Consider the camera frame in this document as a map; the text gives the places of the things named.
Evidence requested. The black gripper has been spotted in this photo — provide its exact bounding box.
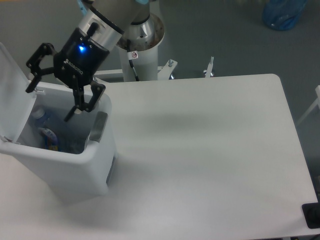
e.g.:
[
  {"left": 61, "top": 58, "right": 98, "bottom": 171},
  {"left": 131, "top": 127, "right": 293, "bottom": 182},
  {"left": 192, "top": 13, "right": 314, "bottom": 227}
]
[{"left": 25, "top": 27, "right": 110, "bottom": 122}]

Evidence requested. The clear plastic water bottle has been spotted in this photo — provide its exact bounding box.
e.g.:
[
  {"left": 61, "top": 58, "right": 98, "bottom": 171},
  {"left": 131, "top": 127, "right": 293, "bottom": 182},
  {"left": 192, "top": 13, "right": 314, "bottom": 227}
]
[{"left": 31, "top": 106, "right": 84, "bottom": 154}]

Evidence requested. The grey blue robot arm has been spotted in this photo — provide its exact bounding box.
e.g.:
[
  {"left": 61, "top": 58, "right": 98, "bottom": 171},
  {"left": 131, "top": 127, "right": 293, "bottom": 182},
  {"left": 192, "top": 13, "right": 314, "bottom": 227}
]
[{"left": 25, "top": 0, "right": 150, "bottom": 122}]

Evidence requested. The white trash can lid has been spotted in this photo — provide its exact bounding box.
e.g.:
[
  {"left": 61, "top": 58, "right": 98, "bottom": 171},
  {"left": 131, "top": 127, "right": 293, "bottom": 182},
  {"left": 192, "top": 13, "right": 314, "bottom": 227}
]
[{"left": 0, "top": 43, "right": 46, "bottom": 147}]

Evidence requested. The white trash can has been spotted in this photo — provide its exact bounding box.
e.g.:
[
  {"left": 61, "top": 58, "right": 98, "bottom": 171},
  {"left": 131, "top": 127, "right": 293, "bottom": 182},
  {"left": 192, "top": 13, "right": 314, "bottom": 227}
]
[{"left": 0, "top": 82, "right": 116, "bottom": 195}]

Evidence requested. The blue yellow snack wrapper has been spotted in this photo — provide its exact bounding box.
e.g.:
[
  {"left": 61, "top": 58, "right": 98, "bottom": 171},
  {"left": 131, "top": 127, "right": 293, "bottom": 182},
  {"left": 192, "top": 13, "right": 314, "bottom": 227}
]
[{"left": 44, "top": 138, "right": 61, "bottom": 152}]

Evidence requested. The blue plastic bag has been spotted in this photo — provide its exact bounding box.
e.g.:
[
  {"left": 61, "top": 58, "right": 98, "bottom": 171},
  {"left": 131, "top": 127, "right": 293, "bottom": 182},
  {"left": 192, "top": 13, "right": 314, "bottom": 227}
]
[{"left": 261, "top": 0, "right": 308, "bottom": 31}]

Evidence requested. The black device at table edge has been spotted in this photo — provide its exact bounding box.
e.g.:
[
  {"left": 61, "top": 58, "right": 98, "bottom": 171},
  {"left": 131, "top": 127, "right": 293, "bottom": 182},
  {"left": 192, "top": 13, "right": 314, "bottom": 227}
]
[{"left": 301, "top": 202, "right": 320, "bottom": 229}]

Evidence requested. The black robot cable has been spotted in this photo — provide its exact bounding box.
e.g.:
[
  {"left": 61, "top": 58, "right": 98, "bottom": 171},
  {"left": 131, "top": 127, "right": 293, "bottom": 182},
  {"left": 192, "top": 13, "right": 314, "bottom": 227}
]
[{"left": 126, "top": 39, "right": 140, "bottom": 82}]

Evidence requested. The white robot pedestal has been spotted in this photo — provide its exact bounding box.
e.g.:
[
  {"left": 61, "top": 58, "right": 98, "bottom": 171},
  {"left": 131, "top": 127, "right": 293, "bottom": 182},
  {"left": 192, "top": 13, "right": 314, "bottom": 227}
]
[{"left": 117, "top": 13, "right": 165, "bottom": 79}]

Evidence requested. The white pedestal base frame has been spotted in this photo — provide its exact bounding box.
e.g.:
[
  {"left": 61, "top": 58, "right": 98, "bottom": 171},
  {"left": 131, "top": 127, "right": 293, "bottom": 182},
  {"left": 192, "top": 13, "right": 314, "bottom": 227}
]
[{"left": 93, "top": 56, "right": 216, "bottom": 83}]

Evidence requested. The white frame at right edge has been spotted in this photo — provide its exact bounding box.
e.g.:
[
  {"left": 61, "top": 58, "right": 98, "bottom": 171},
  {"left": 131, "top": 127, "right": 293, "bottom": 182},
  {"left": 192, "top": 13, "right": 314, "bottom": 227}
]
[{"left": 296, "top": 85, "right": 320, "bottom": 125}]

